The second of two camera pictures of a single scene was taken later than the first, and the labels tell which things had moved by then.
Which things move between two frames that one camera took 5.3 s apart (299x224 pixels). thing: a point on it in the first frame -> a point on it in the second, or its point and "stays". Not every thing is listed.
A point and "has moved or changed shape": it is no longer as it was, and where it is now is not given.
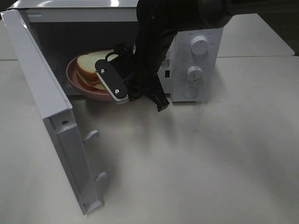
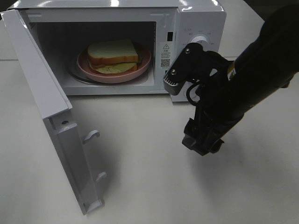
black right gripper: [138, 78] -> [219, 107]
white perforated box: [56, 109] stays
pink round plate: [79, 86] has moved or changed shape
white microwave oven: [191, 69] stays
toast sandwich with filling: [86, 68] has moved or changed shape
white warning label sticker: [167, 63] stays
